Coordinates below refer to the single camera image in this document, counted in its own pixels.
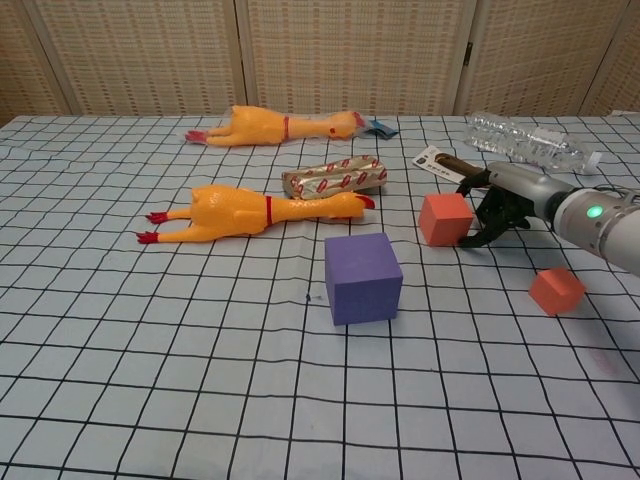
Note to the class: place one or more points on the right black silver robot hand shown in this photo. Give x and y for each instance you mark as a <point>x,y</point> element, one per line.
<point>520,192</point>

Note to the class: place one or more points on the large orange foam cube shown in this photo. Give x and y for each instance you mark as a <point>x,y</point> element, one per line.
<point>442,220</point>

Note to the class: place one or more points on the small orange foam cube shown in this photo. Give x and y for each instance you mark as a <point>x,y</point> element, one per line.
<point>557,295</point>

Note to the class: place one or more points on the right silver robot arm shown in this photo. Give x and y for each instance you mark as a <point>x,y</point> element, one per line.
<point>605,225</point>

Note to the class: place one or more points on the clear plastic water bottle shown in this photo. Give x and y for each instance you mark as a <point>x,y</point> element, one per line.
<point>525,142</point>

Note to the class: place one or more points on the brown wooden spatula with card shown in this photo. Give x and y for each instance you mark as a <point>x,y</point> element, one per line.
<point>427,161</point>

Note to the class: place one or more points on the purple foam cube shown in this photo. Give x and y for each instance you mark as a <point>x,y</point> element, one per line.
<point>362,285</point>

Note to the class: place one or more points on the silver red foil packet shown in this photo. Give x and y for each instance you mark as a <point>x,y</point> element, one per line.
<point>335,177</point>

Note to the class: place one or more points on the beige woven folding screen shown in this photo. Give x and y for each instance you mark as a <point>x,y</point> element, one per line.
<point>350,50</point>

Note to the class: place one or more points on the bagged yellow rubber chicken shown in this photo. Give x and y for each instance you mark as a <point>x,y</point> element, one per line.
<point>260,127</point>

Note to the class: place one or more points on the blue checkered tablecloth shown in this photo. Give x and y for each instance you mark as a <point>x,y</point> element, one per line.
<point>175,360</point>

